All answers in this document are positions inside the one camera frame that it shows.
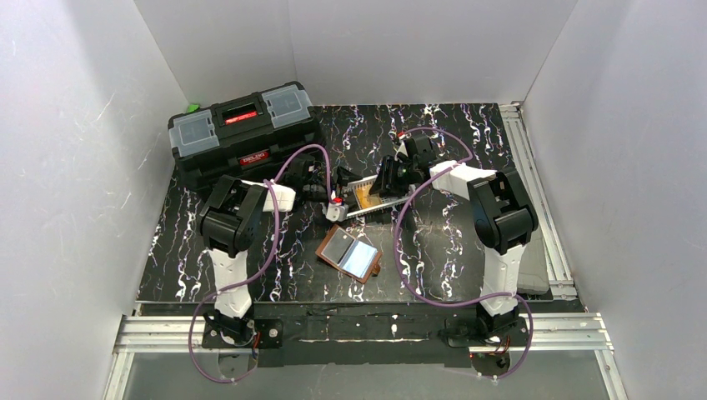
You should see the brown leather card holder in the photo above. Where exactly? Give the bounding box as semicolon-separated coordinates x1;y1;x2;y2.
315;224;382;284

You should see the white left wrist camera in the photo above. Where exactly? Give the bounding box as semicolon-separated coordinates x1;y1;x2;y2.
325;197;349;223

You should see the black credit card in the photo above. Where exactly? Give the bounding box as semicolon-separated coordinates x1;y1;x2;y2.
321;230;355;264

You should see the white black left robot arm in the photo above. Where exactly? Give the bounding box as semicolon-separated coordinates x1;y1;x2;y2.
197;154;335;343

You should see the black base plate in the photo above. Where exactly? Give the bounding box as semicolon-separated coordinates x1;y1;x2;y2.
203;302;529;368

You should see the black plastic toolbox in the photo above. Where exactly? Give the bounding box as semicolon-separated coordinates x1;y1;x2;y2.
168;81;325;199

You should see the aluminium frame rail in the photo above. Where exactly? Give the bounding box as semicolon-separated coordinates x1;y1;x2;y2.
499;102;578;301

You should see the grey plastic case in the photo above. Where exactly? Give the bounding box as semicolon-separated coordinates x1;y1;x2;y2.
517;228;549;295

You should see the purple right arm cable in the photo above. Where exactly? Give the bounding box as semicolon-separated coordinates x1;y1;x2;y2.
392;127;534;382

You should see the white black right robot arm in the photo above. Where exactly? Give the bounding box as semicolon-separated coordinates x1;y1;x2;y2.
372;133;539;336

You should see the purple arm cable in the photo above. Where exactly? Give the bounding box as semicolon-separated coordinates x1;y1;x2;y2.
392;127;534;382
188;143;338;385

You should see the white plastic basket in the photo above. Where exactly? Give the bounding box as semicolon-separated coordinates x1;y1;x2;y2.
341;175;417;220

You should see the orange credit card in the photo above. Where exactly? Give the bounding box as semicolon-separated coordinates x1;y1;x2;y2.
354;183;383;209

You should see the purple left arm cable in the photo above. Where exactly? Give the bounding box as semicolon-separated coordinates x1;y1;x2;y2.
188;143;338;385

